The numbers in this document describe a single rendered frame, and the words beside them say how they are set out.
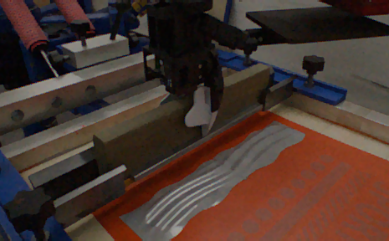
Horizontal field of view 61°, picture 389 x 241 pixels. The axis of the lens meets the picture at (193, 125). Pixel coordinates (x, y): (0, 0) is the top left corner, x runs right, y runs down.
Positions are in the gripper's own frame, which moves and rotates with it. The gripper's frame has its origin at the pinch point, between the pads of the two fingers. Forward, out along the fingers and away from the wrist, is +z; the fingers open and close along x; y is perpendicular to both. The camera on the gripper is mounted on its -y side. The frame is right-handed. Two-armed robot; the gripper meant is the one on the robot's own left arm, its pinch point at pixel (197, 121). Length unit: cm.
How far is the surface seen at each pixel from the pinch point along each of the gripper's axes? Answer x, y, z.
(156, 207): 6.6, 14.3, 4.3
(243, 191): 12.5, 2.8, 5.2
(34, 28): -46.3, 6.3, -7.2
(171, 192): 5.9, 11.0, 4.3
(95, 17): -69, -21, -1
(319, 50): -71, -199, 58
